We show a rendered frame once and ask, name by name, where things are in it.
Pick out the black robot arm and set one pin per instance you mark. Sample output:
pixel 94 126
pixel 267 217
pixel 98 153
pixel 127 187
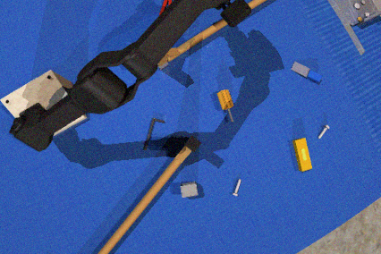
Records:
pixel 98 90

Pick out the long wooden pole with black end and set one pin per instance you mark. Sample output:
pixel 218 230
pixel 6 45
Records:
pixel 191 145

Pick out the orange long-handled scraper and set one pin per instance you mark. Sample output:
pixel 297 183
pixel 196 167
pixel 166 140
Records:
pixel 173 52

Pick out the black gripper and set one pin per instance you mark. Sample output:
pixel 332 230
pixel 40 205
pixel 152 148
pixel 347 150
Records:
pixel 235 12

